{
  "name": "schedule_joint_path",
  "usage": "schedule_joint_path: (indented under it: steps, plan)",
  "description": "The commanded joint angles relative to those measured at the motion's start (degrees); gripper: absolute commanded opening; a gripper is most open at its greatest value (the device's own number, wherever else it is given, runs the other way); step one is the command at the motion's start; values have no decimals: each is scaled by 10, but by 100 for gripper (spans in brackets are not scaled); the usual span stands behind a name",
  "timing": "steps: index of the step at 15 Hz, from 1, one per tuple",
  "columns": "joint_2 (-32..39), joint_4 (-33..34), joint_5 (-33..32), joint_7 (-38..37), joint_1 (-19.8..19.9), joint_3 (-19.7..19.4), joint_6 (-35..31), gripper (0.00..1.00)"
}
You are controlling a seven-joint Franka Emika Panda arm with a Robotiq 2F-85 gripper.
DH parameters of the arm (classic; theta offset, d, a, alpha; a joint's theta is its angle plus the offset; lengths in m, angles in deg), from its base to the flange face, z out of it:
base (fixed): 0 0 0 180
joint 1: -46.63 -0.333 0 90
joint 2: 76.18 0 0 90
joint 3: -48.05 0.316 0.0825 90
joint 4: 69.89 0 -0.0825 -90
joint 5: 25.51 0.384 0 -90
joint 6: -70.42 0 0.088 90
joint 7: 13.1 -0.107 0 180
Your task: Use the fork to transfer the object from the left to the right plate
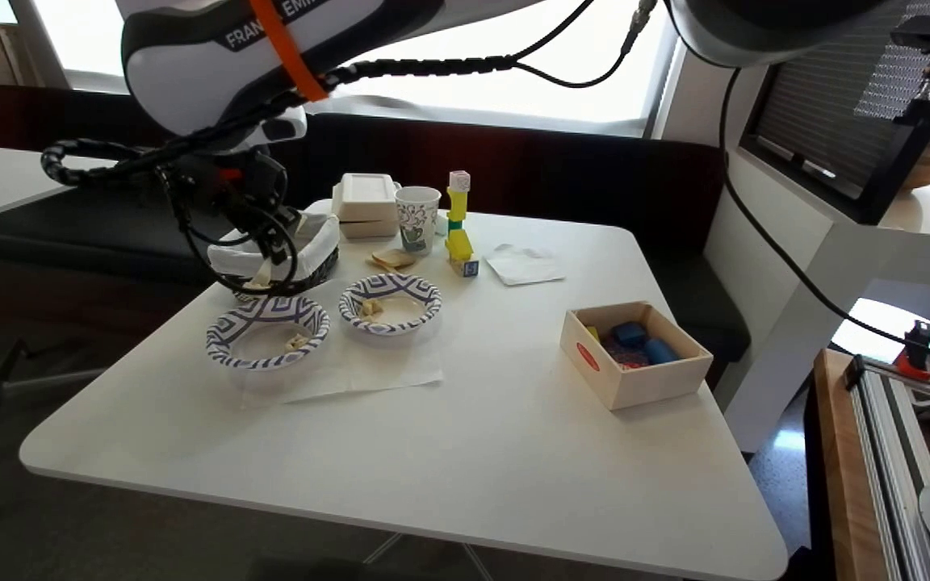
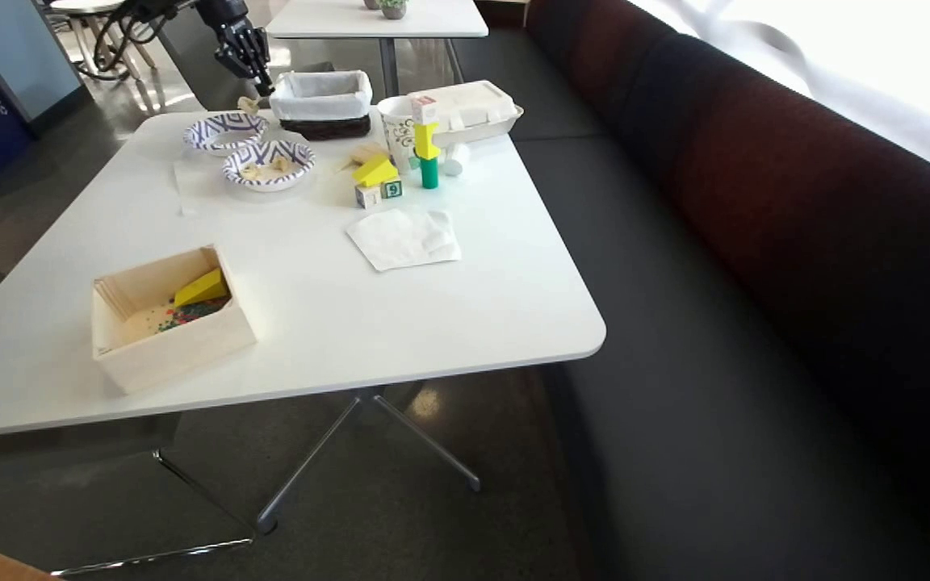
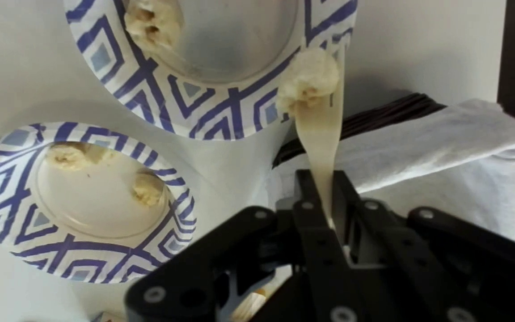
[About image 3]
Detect black basket with white liner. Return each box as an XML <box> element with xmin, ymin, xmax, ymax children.
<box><xmin>270</xmin><ymin>89</ymin><xmax>515</xmax><ymax>246</ymax></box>

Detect blue patterned paper plate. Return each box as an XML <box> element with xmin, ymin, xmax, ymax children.
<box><xmin>0</xmin><ymin>119</ymin><xmax>199</xmax><ymax>286</ymax></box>
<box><xmin>61</xmin><ymin>0</ymin><xmax>362</xmax><ymax>143</ymax></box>

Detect cream food piece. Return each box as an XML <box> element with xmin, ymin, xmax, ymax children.
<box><xmin>45</xmin><ymin>141</ymin><xmax>115</xmax><ymax>175</ymax></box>
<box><xmin>129</xmin><ymin>169</ymin><xmax>169</xmax><ymax>211</ymax></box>
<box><xmin>276</xmin><ymin>44</ymin><xmax>344</xmax><ymax>116</ymax></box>
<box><xmin>122</xmin><ymin>0</ymin><xmax>186</xmax><ymax>53</ymax></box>

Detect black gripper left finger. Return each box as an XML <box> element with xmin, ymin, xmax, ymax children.
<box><xmin>124</xmin><ymin>169</ymin><xmax>354</xmax><ymax>322</ymax></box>

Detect cream plastic fork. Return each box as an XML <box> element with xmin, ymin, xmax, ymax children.
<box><xmin>292</xmin><ymin>41</ymin><xmax>347</xmax><ymax>230</ymax></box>

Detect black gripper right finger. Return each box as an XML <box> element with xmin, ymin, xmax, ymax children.
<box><xmin>331</xmin><ymin>171</ymin><xmax>515</xmax><ymax>322</ymax></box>

